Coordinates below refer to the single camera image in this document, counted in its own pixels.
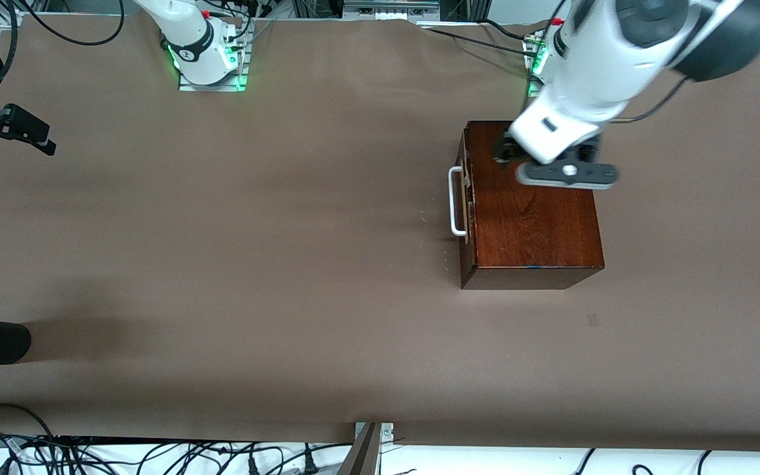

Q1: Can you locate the dark brown wooden cabinet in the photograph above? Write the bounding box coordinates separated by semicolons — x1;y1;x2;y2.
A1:
459;120;605;290

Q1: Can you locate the silver rack device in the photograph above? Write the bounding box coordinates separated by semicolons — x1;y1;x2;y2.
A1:
344;0;440;21

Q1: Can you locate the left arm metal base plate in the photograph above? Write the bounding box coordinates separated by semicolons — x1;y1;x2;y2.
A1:
525;33;554;99

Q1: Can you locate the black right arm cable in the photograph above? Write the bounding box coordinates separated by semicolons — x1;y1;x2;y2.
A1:
0;0;20;88

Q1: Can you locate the black looping cable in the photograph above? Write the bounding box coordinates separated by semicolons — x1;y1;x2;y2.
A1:
22;0;125;47

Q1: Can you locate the black base cable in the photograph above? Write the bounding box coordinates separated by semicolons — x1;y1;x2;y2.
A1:
420;26;532;57
482;18;534;42

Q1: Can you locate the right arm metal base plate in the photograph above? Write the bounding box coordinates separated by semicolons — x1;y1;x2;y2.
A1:
177;20;251;92

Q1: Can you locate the black arched floor cable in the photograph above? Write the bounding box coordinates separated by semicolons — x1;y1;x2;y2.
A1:
0;403;57;440

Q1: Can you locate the silver corner bracket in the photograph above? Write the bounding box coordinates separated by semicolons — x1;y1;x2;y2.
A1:
354;422;395;447

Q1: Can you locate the aluminium profile post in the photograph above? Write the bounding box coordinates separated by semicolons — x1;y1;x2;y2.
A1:
337;422;381;475

